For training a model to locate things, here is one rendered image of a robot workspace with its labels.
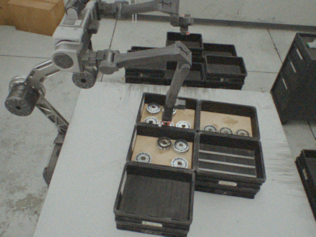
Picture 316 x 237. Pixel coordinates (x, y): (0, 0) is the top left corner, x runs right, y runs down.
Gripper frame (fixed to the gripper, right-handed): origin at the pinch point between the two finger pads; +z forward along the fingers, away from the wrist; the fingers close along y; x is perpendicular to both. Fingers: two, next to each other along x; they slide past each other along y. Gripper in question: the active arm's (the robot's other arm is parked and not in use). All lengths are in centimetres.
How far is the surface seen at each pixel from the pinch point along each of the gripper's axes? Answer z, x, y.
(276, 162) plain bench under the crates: 15, -79, -5
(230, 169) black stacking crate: 4, -44, -26
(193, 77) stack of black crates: 46, -20, 116
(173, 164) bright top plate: 2.3, -8.4, -30.1
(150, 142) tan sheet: 5.4, 7.8, -14.0
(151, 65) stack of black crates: 36, 24, 111
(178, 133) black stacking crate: -2.3, -8.8, -9.3
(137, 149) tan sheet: 5.9, 15.4, -21.3
